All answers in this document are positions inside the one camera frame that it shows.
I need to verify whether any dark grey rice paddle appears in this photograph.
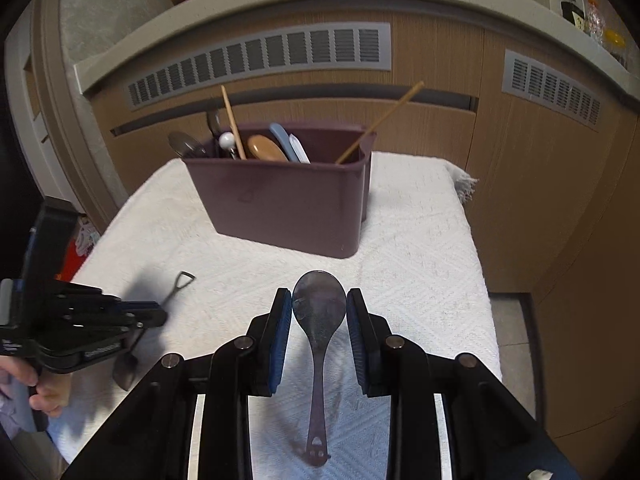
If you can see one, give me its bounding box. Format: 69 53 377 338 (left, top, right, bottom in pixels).
291 270 348 467

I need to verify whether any wooden chopstick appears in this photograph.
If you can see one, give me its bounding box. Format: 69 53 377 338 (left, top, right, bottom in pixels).
221 85 247 161
335 81 425 165

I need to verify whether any purple-brown utensil holder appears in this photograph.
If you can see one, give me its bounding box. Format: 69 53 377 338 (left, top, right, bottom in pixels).
181 121 377 260

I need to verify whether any large grey vent grille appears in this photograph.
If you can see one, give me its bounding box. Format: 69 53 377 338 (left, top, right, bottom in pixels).
125 22 392 112

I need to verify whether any red and white packet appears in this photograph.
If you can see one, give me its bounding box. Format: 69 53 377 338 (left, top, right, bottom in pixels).
55 220 101 281

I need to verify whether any jar with yellow lid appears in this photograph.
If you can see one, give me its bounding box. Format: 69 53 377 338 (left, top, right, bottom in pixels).
602 27 628 61

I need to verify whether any white plastic spoon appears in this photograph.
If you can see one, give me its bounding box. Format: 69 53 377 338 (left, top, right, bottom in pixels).
287 132 312 165

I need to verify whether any person's left hand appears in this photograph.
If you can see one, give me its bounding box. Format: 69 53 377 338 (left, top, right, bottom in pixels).
0 355 71 418

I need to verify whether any wooden spoon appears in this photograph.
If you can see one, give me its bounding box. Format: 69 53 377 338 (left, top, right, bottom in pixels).
246 134 287 162

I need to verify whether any blue-grey utensil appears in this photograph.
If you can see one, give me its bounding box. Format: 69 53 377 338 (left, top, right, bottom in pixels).
269 122 301 163

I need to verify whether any white textured towel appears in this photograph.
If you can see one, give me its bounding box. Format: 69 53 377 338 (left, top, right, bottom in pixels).
45 151 503 480

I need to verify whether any wooden kitchen cabinet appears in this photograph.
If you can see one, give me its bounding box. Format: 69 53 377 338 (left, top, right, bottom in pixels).
85 10 640 441

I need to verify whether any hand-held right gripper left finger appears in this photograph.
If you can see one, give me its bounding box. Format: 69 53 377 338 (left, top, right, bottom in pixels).
62 287 293 480

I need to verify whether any beige kitchen countertop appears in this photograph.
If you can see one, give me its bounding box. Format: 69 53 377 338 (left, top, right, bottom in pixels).
74 0 640 96

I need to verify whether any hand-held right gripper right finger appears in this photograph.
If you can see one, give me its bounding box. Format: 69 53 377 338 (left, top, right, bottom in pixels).
346 287 583 480

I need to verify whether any small grey vent grille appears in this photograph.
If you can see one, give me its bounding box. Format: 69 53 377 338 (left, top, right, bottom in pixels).
501 49 602 133

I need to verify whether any large grey spoon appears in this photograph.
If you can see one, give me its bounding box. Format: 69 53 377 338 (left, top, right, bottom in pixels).
167 131 207 158

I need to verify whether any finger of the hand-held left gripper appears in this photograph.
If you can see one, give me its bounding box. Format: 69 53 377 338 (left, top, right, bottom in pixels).
62 281 126 307
107 304 168 331

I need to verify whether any shovel-shaped metal spoon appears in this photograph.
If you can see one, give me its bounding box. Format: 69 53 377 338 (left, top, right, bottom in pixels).
112 271 197 392

